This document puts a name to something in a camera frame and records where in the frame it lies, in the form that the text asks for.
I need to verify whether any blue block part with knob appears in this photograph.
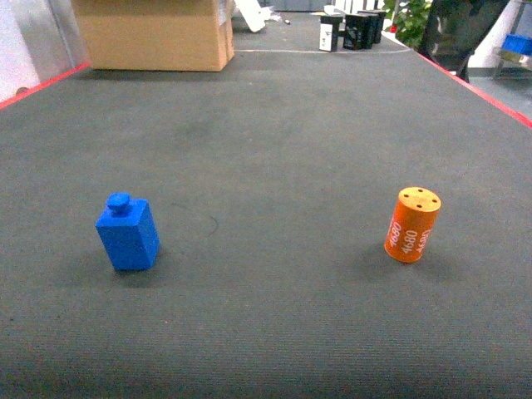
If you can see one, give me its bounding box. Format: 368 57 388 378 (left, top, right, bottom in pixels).
95 192 160 271

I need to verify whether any orange cylindrical cap 4680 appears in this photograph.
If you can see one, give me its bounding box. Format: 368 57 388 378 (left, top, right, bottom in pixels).
384 186 441 264

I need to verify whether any white and black box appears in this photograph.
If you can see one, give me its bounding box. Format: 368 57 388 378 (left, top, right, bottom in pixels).
318 15 343 52

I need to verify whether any black crate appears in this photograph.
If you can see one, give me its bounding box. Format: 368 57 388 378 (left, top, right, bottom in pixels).
342 10 387 51

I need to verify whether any large cardboard box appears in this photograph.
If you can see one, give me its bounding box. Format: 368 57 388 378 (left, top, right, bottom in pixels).
71 0 234 71

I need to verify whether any green potted plant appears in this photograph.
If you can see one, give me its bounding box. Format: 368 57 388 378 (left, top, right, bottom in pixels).
382 0 432 50

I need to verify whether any black office chair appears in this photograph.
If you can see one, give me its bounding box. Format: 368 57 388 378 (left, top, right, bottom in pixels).
417 0 508 82

